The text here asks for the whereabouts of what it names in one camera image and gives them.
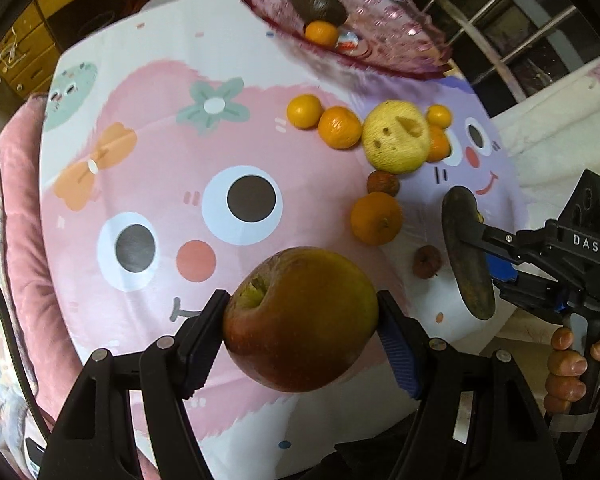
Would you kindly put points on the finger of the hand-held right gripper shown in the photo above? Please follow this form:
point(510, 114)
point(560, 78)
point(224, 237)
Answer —
point(505, 240)
point(502, 267)

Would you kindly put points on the metal window grille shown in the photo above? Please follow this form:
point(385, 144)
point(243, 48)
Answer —
point(485, 5)

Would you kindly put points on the pink glass fruit bowl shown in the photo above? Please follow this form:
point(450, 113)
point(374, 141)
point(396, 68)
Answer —
point(395, 25)

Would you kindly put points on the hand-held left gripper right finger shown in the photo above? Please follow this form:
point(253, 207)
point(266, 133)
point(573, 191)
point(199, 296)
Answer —
point(400, 357)

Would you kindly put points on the red green apple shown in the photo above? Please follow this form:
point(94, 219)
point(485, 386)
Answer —
point(300, 320)

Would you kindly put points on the pink blanket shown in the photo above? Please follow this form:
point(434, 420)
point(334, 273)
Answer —
point(25, 210)

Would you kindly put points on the yellow pear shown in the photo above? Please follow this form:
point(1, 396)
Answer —
point(395, 135)

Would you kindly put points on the shrivelled brown fruit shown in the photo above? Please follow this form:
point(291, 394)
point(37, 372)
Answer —
point(382, 183)
point(426, 261)

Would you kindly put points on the person's right hand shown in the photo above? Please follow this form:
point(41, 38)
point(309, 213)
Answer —
point(565, 370)

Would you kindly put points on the wooden desk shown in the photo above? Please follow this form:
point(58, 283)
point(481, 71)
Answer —
point(55, 15)

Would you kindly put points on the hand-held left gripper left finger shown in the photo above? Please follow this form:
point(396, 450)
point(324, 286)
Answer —
point(202, 352)

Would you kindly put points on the small tangerine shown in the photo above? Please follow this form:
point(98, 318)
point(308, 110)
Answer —
point(440, 145)
point(305, 111)
point(340, 127)
point(321, 32)
point(440, 116)

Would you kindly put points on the long dark avocado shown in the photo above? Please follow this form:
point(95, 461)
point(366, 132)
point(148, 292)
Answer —
point(472, 287)

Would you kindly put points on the red white wrapped snack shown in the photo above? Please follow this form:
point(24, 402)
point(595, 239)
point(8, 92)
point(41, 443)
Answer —
point(352, 45)

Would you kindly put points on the cartoon printed tablecloth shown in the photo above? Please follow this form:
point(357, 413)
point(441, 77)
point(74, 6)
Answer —
point(155, 160)

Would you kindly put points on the large orange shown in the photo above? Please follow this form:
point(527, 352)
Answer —
point(376, 218)

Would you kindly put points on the white floral cloth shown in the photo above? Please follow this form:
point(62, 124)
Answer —
point(555, 135)

